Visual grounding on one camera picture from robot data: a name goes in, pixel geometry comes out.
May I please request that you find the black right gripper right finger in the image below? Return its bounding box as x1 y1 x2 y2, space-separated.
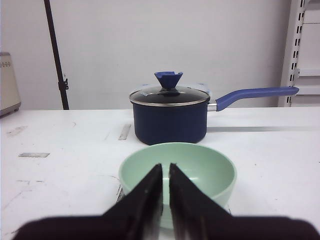
169 163 320 240

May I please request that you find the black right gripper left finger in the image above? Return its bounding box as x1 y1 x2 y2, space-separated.
17 164 163 240

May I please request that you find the green bowl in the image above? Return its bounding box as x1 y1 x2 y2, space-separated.
118 142 237 229

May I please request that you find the dark blue saucepan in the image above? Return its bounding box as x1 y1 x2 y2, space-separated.
130 86 299 145

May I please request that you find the glass pot lid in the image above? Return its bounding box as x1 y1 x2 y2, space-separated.
129 71 210 107

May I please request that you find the black tripod pole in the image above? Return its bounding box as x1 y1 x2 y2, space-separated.
43 0 70 110

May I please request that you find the cream toaster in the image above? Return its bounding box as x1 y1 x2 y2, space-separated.
0 52 21 117

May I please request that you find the white slotted shelf rail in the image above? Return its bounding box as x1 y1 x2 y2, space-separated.
277 0 320 107

